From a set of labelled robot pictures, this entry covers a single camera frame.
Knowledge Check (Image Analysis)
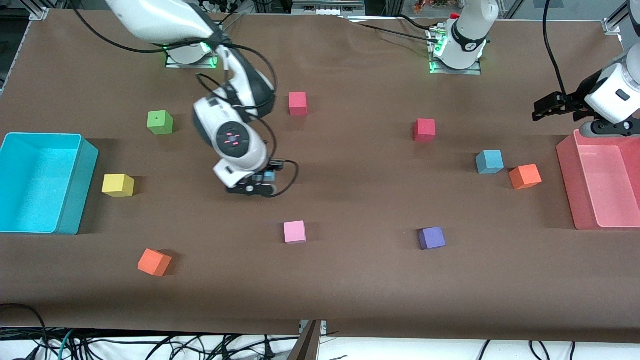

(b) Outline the yellow foam block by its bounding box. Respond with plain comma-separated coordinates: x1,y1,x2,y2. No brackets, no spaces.
102,174,135,198

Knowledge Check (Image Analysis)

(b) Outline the brown table cover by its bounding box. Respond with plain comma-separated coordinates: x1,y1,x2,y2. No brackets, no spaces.
0,9,640,344

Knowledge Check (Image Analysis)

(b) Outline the orange foam block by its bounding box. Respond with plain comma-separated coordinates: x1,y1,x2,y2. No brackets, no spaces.
137,248,173,277
509,164,543,190

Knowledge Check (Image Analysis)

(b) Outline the silver aluminium frame beam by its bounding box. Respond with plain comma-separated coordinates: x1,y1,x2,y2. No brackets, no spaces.
292,0,367,17

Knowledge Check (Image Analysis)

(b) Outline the purple foam block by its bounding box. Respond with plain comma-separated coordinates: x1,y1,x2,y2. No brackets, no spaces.
418,227,447,251

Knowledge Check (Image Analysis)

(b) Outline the teal floor cable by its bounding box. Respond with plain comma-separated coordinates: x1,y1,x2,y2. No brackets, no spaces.
56,329,77,360

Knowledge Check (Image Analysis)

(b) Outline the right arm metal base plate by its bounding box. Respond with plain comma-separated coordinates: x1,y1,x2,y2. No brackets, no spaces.
165,45,220,69

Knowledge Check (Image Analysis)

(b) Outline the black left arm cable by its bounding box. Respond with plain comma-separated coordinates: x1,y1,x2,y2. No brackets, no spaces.
543,0,571,97

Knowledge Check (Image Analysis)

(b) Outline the black base power cable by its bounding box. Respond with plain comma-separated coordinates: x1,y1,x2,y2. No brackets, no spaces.
215,11,247,32
356,23,436,40

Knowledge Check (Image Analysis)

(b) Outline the red foam block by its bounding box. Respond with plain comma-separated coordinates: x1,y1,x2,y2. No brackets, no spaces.
413,118,436,143
288,92,308,117

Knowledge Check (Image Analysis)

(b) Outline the pink plastic bin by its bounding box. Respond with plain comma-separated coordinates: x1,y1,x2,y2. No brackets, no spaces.
556,129,640,231

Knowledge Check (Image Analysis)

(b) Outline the green foam block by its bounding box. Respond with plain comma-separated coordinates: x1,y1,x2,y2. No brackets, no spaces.
147,110,174,136

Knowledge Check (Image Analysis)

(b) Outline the cyan plastic bin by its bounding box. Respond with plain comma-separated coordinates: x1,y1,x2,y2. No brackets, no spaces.
0,132,99,236

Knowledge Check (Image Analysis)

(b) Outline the pink foam block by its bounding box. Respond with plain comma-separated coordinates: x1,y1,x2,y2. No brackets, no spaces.
283,220,307,245

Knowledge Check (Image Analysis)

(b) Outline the thick black floor cable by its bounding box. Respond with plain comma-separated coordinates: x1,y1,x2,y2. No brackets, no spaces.
0,303,50,360

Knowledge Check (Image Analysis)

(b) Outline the grey metal camera mount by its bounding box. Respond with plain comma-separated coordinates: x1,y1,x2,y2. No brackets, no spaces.
287,320,329,360

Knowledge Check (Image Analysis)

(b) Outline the silver aluminium frame profile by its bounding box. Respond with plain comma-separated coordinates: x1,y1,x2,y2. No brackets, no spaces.
602,0,640,36

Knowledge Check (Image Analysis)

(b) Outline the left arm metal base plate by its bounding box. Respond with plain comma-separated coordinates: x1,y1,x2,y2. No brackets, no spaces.
428,27,484,76

